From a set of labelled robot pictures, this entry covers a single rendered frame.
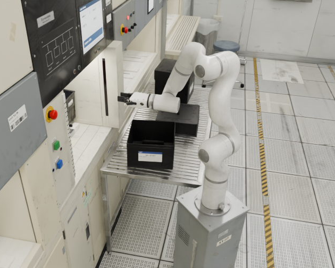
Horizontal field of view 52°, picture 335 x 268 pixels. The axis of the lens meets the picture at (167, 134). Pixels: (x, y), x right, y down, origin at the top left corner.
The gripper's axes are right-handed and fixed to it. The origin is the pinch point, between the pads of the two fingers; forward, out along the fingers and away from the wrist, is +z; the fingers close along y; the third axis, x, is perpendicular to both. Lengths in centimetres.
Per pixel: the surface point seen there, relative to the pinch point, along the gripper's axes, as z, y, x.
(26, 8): 10, -58, 58
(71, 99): 34.6, 6.6, -9.9
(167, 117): -17, 41, -33
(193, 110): -32, 56, -33
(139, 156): -11.2, -5.2, -34.2
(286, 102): -126, 274, -119
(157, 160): -21.6, -3.1, -36.6
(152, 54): 25, 155, -32
